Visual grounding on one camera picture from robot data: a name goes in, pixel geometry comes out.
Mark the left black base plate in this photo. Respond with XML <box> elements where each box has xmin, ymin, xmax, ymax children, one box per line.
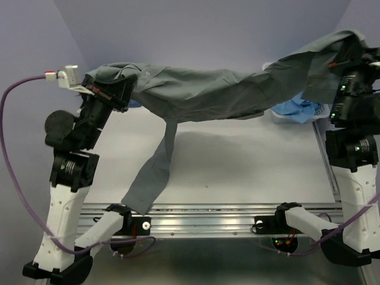
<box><xmin>93</xmin><ymin>216</ymin><xmax>153</xmax><ymax>238</ymax></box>

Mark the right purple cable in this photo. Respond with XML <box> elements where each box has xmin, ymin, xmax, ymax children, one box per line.
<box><xmin>258</xmin><ymin>189</ymin><xmax>380</xmax><ymax>258</ymax></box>

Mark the light blue shirt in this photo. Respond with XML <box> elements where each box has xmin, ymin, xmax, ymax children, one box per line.
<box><xmin>271</xmin><ymin>91</ymin><xmax>326</xmax><ymax>125</ymax></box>

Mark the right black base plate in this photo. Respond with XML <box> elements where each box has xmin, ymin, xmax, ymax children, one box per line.
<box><xmin>251</xmin><ymin>216</ymin><xmax>293</xmax><ymax>235</ymax></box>

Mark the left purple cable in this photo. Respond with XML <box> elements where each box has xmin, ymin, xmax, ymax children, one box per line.
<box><xmin>0</xmin><ymin>70</ymin><xmax>157</xmax><ymax>259</ymax></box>

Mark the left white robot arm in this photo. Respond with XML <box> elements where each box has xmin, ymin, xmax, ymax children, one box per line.
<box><xmin>23</xmin><ymin>75</ymin><xmax>137</xmax><ymax>284</ymax></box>

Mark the folded blue checkered shirt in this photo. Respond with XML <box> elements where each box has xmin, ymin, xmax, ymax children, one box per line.
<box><xmin>128</xmin><ymin>100</ymin><xmax>141</xmax><ymax>108</ymax></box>

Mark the white plastic basket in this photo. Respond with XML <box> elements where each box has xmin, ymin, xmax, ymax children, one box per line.
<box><xmin>262</xmin><ymin>61</ymin><xmax>331</xmax><ymax>125</ymax></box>

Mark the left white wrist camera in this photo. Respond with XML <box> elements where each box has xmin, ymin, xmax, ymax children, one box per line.
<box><xmin>57</xmin><ymin>65</ymin><xmax>86</xmax><ymax>92</ymax></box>

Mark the grey long sleeve shirt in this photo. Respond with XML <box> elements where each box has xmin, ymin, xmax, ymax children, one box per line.
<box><xmin>120</xmin><ymin>29</ymin><xmax>366</xmax><ymax>215</ymax></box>

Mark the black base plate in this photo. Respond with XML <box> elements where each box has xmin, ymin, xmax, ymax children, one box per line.
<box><xmin>251</xmin><ymin>216</ymin><xmax>293</xmax><ymax>235</ymax></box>
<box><xmin>93</xmin><ymin>216</ymin><xmax>153</xmax><ymax>238</ymax></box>

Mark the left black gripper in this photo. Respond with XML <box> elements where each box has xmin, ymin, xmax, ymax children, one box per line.
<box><xmin>78</xmin><ymin>74</ymin><xmax>137</xmax><ymax>150</ymax></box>

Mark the purple cable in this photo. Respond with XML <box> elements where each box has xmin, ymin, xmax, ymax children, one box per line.
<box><xmin>258</xmin><ymin>189</ymin><xmax>380</xmax><ymax>258</ymax></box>
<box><xmin>0</xmin><ymin>70</ymin><xmax>157</xmax><ymax>259</ymax></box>

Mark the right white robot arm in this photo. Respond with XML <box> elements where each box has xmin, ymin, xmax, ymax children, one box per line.
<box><xmin>251</xmin><ymin>36</ymin><xmax>379</xmax><ymax>267</ymax></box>

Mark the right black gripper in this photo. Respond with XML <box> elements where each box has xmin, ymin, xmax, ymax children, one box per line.
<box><xmin>330</xmin><ymin>31</ymin><xmax>380</xmax><ymax>125</ymax></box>

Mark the aluminium mounting rail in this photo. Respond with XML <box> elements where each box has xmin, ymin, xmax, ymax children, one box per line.
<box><xmin>77</xmin><ymin>110</ymin><xmax>355</xmax><ymax>238</ymax></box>

